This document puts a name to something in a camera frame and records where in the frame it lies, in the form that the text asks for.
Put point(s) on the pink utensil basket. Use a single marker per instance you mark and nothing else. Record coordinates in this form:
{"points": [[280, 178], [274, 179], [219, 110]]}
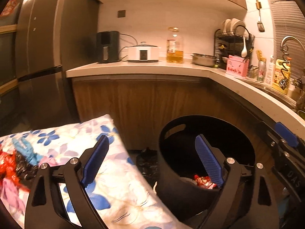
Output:
{"points": [[237, 66]]}

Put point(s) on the yellow detergent bottle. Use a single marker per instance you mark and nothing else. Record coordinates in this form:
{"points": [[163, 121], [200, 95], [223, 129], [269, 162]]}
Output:
{"points": [[281, 76]]}

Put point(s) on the wall socket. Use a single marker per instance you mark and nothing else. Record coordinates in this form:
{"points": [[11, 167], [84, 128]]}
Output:
{"points": [[121, 13]]}

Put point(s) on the dark grey refrigerator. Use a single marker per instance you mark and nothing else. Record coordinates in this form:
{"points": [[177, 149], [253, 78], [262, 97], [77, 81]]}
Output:
{"points": [[53, 37]]}

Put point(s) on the black dish rack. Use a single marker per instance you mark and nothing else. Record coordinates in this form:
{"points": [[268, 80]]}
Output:
{"points": [[233, 38]]}

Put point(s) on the floral blue white tablecloth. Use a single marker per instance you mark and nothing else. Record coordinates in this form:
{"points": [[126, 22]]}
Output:
{"points": [[120, 194]]}

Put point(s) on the wooden glass door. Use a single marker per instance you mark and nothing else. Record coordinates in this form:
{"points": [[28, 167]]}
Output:
{"points": [[9, 16]]}

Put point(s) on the wooden lower cabinet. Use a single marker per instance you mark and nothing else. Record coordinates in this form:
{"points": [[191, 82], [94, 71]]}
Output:
{"points": [[141, 105]]}

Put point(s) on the hanging metal spatula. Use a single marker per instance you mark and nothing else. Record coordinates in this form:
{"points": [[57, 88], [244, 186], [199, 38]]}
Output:
{"points": [[260, 25]]}

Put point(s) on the black air fryer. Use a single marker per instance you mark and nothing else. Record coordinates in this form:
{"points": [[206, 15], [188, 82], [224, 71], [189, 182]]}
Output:
{"points": [[108, 46]]}

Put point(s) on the stainless steel bowl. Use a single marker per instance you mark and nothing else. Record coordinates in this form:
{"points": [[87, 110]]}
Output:
{"points": [[203, 60]]}

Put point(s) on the window blinds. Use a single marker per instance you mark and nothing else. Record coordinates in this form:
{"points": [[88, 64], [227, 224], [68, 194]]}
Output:
{"points": [[288, 20]]}

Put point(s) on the black plastic bag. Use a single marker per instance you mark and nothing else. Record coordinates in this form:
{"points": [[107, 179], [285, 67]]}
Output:
{"points": [[147, 163]]}

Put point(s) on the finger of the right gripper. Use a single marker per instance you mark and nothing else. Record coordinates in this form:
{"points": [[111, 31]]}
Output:
{"points": [[280, 137]]}

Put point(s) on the red plastic bag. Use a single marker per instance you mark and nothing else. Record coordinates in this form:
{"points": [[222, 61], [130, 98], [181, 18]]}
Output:
{"points": [[8, 169]]}

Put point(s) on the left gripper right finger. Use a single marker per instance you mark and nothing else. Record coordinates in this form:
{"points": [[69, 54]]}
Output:
{"points": [[227, 173]]}

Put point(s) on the red white snack wrapper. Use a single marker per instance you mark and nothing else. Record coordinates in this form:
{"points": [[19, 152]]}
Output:
{"points": [[204, 182]]}

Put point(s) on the white slow cooker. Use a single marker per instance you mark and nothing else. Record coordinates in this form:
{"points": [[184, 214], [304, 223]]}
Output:
{"points": [[143, 53]]}

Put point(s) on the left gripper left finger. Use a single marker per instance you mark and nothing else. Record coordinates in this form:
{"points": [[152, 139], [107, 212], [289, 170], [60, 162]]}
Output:
{"points": [[45, 207]]}

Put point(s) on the stainless steel sink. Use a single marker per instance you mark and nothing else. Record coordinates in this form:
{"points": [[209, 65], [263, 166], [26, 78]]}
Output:
{"points": [[284, 99]]}

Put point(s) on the cooking oil bottle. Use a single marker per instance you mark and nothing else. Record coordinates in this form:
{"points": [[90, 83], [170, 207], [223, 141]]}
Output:
{"points": [[174, 46]]}

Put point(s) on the black plastic trash bin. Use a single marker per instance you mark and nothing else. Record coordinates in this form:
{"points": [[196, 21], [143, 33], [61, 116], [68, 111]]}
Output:
{"points": [[179, 162]]}

